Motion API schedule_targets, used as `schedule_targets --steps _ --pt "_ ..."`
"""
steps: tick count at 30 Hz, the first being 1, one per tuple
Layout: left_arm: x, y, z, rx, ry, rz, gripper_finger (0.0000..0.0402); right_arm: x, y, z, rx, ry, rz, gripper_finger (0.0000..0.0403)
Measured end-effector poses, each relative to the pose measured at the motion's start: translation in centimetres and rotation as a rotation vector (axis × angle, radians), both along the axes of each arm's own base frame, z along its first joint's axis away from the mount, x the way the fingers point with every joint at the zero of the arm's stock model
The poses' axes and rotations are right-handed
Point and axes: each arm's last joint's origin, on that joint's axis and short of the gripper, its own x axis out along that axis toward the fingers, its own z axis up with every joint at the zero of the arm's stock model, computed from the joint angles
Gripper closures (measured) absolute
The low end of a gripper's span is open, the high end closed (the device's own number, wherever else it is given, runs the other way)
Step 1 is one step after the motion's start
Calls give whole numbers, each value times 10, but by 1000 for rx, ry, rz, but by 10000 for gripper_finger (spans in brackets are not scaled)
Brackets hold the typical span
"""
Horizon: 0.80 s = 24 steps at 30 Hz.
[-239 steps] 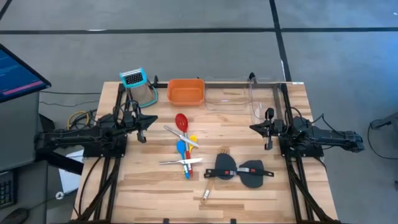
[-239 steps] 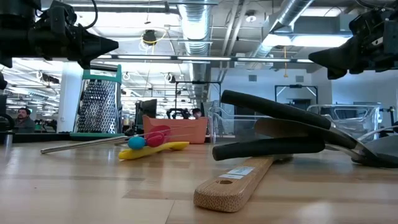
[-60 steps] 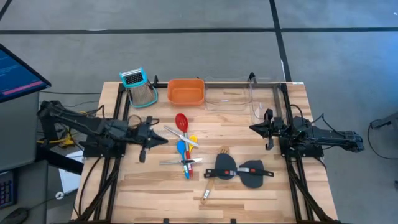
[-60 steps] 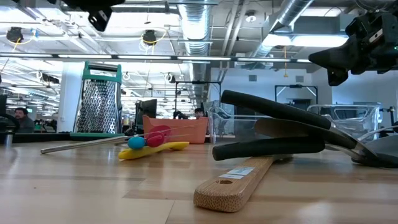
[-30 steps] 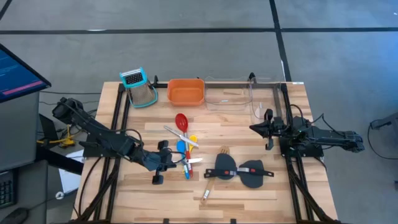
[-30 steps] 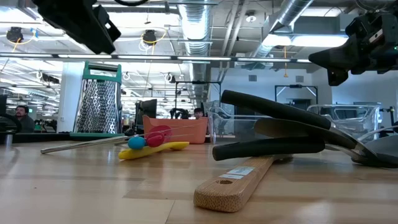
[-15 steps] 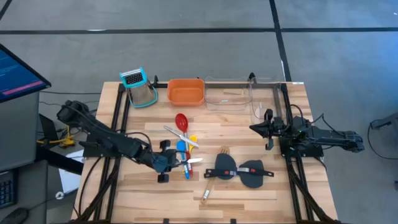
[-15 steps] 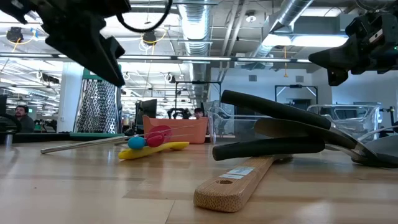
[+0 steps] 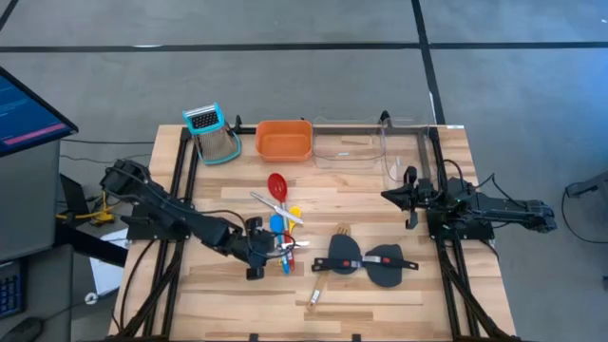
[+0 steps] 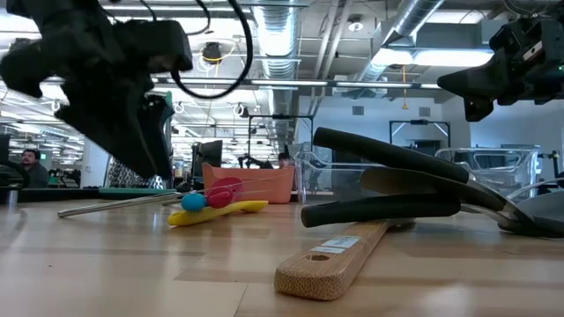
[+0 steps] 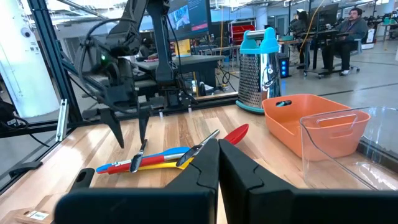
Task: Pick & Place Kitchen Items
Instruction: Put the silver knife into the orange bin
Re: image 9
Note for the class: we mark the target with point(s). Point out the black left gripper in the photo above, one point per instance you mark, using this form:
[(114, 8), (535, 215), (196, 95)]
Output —
[(256, 244)]

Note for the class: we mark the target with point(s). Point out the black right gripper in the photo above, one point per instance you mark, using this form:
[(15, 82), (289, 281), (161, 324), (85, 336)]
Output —
[(427, 197)]

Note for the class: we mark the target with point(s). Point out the blue silicone spoon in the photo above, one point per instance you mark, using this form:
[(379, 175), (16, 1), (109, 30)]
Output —
[(276, 223)]

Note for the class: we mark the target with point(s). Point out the yellow silicone spoon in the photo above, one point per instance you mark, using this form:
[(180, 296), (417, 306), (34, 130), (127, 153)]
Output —
[(295, 213)]

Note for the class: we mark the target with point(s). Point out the metal kitchen tongs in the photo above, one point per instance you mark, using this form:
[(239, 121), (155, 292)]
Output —
[(271, 204)]

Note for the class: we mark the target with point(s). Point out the red slotted spoon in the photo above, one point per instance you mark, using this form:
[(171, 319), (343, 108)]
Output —
[(277, 187)]

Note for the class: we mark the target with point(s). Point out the wide clear plastic bin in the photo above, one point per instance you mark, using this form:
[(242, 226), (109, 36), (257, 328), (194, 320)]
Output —
[(349, 154)]

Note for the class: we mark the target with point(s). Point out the orange plastic bin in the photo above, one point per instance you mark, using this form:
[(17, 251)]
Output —
[(285, 142)]

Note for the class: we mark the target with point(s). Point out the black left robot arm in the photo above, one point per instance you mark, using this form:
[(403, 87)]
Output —
[(157, 204)]

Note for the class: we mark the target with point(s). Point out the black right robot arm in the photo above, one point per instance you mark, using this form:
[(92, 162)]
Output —
[(513, 211)]

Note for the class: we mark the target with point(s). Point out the narrow clear plastic bin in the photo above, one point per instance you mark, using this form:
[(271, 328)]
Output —
[(399, 161)]

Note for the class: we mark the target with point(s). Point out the teal metal box grater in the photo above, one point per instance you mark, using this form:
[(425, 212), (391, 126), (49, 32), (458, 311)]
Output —
[(214, 142)]

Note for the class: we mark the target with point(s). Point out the white paper sheet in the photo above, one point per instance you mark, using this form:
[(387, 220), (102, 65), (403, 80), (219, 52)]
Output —
[(109, 275)]

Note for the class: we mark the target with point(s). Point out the grey chair base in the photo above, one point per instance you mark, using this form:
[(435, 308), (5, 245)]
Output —
[(591, 185)]

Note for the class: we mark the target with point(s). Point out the dark grey desk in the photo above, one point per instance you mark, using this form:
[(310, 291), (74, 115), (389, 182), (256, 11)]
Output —
[(47, 294)]

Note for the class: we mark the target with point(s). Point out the grey cabinet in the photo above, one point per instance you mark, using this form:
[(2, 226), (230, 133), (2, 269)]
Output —
[(28, 199)]

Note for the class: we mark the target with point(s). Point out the black computer mouse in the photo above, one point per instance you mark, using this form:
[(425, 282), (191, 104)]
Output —
[(21, 331)]

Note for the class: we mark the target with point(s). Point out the black computer keyboard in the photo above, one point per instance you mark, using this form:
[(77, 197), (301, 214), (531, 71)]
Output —
[(10, 290)]

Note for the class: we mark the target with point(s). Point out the large blue-screen monitor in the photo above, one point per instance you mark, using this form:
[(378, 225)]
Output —
[(24, 119)]

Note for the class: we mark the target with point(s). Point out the black aluminium table frame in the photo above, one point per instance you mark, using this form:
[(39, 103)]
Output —
[(183, 157)]

